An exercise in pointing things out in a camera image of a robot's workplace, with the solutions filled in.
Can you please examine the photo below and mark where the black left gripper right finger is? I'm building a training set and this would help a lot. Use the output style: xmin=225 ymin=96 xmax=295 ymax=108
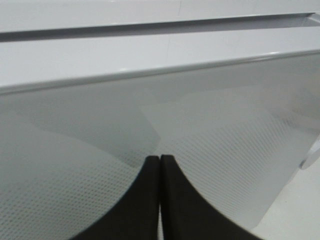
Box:
xmin=160 ymin=155 xmax=248 ymax=240

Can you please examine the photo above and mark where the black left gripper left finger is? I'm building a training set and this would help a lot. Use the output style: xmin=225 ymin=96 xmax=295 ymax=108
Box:
xmin=74 ymin=156 xmax=160 ymax=240

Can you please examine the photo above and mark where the white microwave oven body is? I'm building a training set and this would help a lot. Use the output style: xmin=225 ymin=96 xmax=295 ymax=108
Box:
xmin=0 ymin=0 xmax=320 ymax=42

